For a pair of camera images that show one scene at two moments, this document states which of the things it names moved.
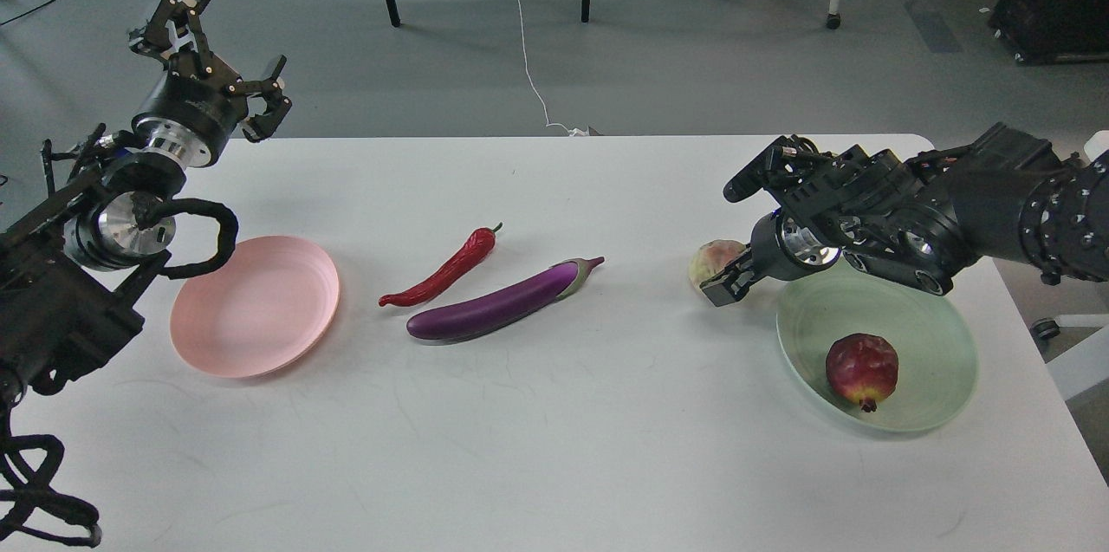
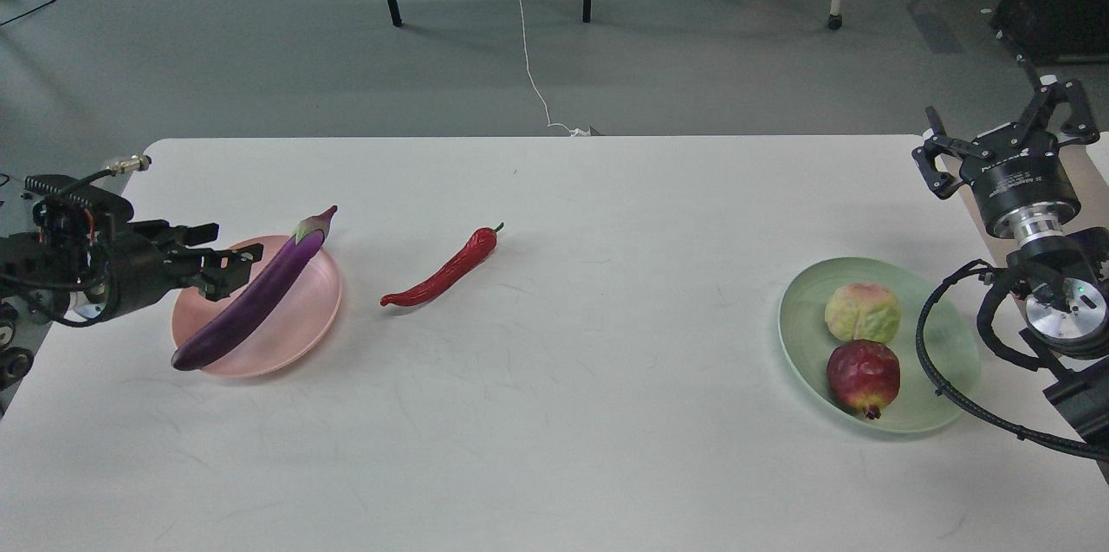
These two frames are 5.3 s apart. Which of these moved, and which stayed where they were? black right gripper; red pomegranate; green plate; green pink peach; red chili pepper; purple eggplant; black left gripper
Moved: purple eggplant; green pink peach; black left gripper; black right gripper
Stayed: green plate; red chili pepper; red pomegranate
